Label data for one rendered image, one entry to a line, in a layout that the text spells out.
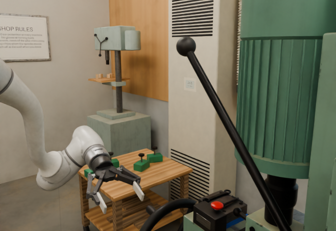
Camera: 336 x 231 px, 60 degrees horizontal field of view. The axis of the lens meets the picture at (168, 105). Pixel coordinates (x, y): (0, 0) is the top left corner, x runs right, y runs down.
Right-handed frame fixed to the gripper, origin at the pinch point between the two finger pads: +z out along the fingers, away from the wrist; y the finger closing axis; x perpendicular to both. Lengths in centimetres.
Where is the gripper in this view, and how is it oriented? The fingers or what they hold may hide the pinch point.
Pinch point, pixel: (123, 201)
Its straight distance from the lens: 102.3
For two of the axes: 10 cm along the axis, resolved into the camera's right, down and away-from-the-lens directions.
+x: -2.0, 8.6, 4.7
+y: 8.2, -1.1, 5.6
